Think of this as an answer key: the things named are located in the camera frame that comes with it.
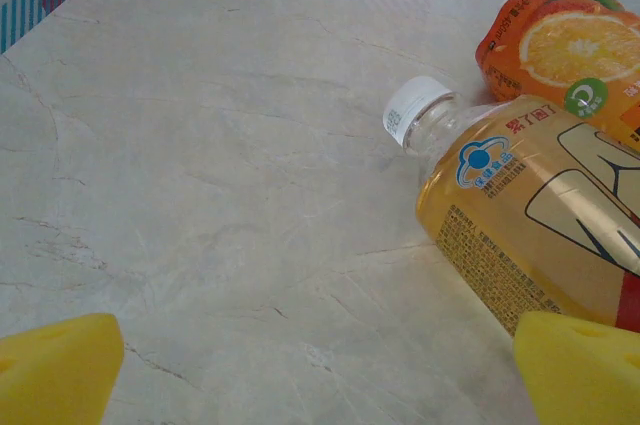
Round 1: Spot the orange juice bottle fruit label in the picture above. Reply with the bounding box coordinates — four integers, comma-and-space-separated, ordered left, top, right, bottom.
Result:
473, 0, 640, 151

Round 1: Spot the gold label tea bottle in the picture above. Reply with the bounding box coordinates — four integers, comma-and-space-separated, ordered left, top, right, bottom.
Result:
382, 75, 640, 339

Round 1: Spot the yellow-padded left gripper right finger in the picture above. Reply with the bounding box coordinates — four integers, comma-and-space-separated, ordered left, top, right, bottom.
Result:
513, 310, 640, 425

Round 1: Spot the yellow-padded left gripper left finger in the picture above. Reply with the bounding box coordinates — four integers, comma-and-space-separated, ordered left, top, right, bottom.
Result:
0, 313, 125, 425

